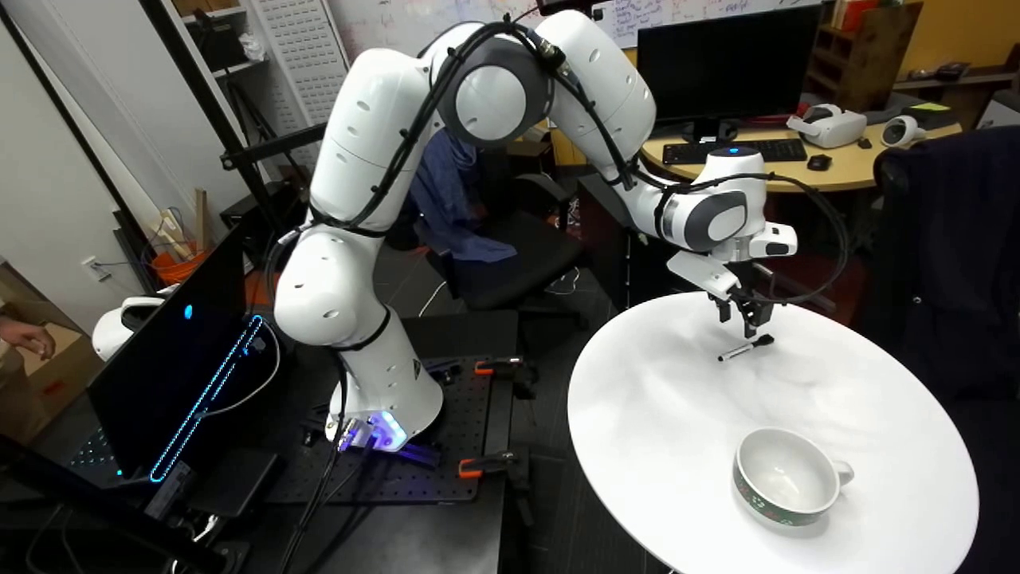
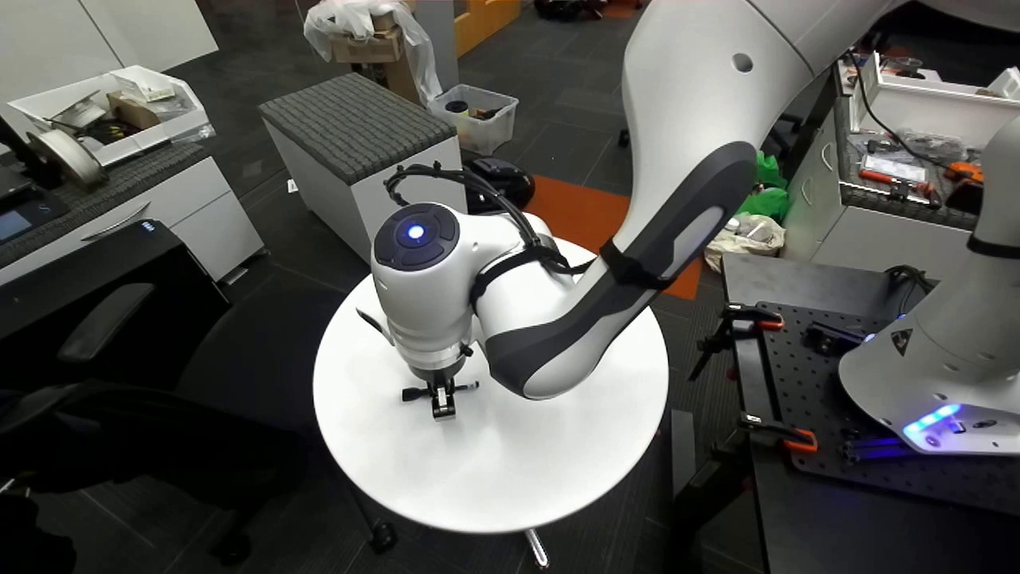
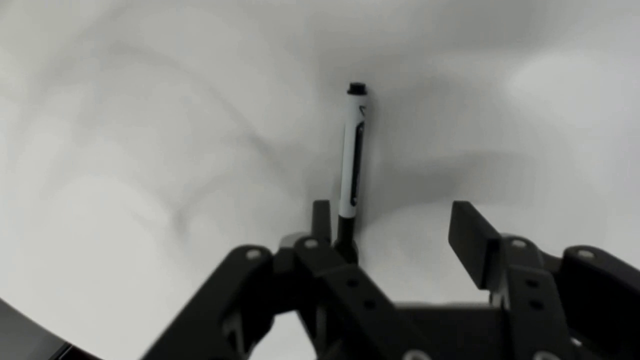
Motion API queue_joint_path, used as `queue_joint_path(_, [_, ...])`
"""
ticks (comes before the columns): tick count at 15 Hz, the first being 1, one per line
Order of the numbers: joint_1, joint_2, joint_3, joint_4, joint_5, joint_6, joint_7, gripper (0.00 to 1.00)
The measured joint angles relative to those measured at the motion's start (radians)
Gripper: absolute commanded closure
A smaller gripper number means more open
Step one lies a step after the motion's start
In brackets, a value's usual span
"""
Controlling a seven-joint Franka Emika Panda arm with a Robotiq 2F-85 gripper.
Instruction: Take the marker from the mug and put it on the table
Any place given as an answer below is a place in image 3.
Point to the black and white marker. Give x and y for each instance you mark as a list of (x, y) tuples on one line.
[(351, 160)]

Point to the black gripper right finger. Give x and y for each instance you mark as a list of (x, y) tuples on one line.
[(567, 307)]

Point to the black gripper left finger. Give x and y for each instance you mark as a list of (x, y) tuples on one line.
[(292, 307)]

